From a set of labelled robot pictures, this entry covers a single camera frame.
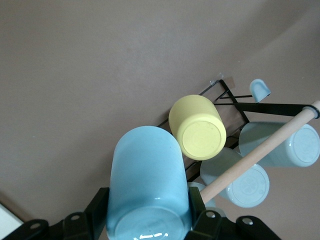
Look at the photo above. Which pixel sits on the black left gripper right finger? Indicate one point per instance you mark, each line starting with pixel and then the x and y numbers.
pixel 225 230

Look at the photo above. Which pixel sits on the yellow cup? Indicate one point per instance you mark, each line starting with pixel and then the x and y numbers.
pixel 197 125

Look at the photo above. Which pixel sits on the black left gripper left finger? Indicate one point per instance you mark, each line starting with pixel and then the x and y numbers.
pixel 75 227

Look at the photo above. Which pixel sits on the clear tape piece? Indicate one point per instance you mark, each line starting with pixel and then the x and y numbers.
pixel 217 78

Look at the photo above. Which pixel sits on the small blue cup far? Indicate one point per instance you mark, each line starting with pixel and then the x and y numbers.
pixel 260 91

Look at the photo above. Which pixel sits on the light blue cup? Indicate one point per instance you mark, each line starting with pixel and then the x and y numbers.
pixel 147 175

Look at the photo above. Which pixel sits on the pale grey cup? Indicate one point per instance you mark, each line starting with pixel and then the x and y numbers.
pixel 197 190
pixel 247 187
pixel 300 150

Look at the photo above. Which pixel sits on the wooden rack rod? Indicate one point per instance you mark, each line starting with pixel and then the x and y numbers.
pixel 250 160

